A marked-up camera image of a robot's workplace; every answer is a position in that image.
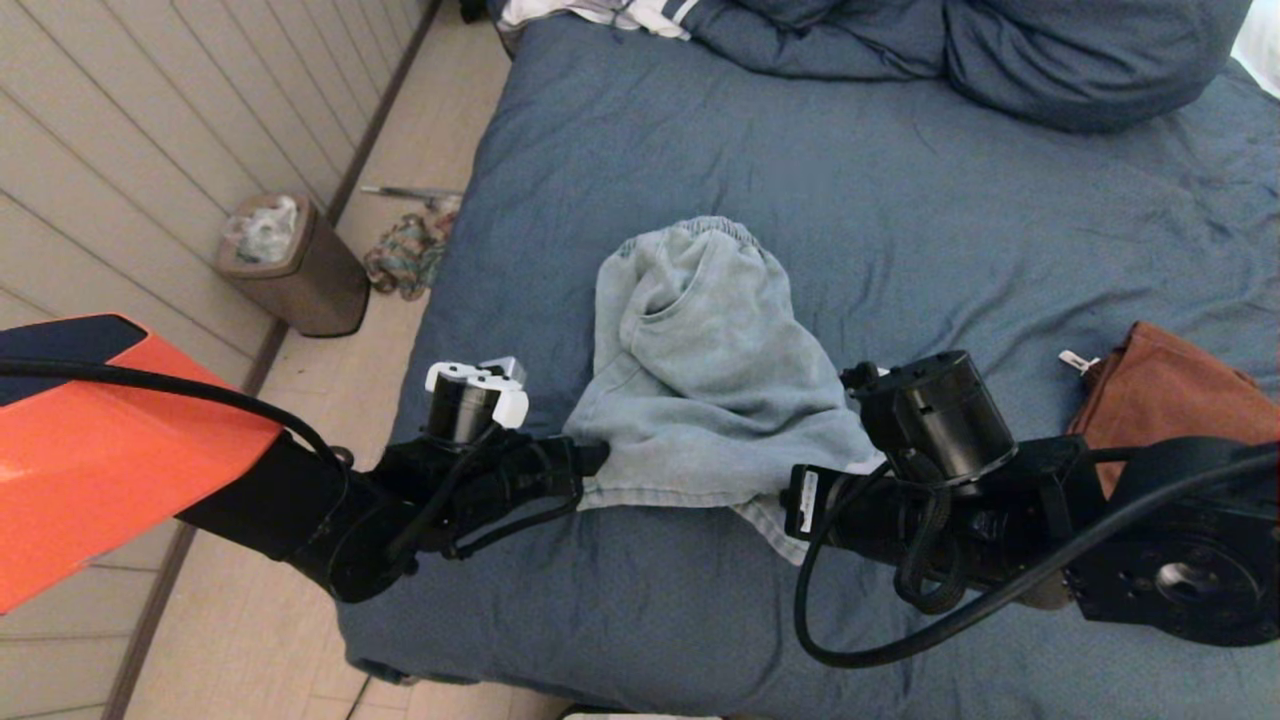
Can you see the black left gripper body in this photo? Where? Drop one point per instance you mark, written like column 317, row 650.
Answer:
column 510, row 480

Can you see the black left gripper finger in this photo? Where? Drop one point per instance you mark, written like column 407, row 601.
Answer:
column 592, row 468
column 593, row 452

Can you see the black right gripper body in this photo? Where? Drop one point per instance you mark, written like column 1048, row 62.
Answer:
column 900, row 520

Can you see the light blue denim shorts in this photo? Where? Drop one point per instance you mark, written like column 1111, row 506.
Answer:
column 700, row 380

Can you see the rust brown shorts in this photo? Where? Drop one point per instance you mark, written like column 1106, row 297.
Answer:
column 1170, row 390

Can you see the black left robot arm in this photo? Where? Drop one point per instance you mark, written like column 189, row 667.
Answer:
column 120, row 450

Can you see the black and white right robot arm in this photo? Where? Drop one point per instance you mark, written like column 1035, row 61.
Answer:
column 1180, row 540

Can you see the multicoloured cloth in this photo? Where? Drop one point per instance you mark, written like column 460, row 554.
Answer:
column 405, row 258

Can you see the brown metal trash bin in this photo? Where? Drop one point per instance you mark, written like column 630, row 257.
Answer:
column 320, row 285

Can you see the silver metal object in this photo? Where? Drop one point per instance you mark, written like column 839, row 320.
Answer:
column 400, row 192

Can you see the blue bed cover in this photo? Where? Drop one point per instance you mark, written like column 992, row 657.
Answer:
column 900, row 180

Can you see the clear plastic bin liner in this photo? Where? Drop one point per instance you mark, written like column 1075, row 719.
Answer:
column 265, row 232

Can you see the white striped garment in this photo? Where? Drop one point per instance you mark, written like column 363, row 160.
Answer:
column 600, row 12

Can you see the small black object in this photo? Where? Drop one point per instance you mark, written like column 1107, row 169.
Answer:
column 473, row 10

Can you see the crumpled blue blanket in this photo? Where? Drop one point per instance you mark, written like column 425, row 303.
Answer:
column 820, row 42

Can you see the blue pillow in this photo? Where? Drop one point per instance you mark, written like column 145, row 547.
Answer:
column 1085, row 58

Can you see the white pillow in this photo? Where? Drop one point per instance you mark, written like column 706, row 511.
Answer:
column 1260, row 50

